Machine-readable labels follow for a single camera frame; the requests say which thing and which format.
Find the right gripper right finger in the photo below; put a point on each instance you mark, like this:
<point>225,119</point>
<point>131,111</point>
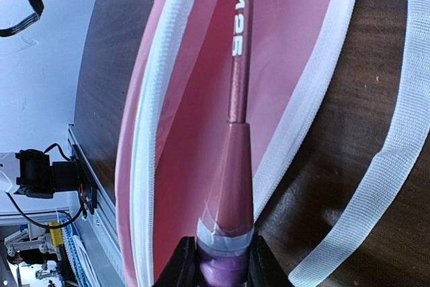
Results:
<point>264,269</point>

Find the pink racket cover bag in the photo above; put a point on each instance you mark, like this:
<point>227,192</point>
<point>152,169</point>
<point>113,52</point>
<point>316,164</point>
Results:
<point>338,109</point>

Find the pink badminton racket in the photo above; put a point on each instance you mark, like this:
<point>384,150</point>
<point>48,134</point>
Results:
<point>226,226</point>

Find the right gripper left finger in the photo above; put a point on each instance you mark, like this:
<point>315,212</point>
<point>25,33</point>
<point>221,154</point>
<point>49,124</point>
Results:
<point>182,268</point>

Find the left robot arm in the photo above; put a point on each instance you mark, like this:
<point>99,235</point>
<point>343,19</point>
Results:
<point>30,173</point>

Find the aluminium front rail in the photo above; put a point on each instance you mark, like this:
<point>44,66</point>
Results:
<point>98,230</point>

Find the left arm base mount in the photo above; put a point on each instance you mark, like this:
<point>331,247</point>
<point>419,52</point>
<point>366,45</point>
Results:
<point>83,179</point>

